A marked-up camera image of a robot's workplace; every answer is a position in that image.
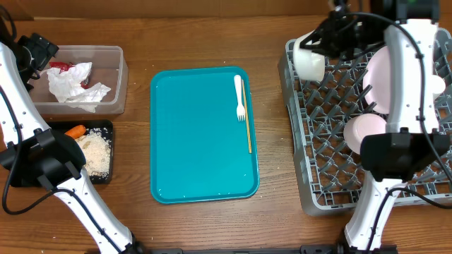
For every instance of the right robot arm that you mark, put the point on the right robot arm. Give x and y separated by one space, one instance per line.
412 139

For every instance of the white plastic fork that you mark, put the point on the white plastic fork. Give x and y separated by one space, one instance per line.
239 95

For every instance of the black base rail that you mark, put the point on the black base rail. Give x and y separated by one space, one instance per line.
229 251

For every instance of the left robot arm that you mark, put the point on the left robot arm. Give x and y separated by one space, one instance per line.
19 118

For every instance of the white napkin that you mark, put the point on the white napkin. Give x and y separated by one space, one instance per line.
66 87

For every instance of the grey dishwasher rack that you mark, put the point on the grey dishwasher rack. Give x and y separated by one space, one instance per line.
329 173

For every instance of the red snack wrapper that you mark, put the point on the red snack wrapper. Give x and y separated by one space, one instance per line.
65 67

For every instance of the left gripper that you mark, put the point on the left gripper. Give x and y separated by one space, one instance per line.
42 49

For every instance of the pink bowl with food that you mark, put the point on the pink bowl with food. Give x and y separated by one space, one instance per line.
357 128

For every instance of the large white plate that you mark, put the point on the large white plate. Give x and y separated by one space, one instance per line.
378 78

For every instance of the teal serving tray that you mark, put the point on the teal serving tray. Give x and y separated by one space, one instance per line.
198 148

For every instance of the clear plastic bin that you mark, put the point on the clear plastic bin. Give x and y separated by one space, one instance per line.
108 68

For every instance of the white bowl with peanuts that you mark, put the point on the white bowl with peanuts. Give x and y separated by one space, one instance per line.
308 65

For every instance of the wooden chopstick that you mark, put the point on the wooden chopstick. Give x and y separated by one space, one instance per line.
246 118

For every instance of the white paper cup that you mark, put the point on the white paper cup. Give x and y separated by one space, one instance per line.
438 86

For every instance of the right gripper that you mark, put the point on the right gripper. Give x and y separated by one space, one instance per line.
329 43

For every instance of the orange carrot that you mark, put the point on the orange carrot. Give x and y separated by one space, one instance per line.
76 132

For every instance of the pile of rice and peanuts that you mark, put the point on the pile of rice and peanuts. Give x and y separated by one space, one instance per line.
96 150

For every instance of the black plastic tray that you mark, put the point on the black plastic tray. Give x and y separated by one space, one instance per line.
50 157

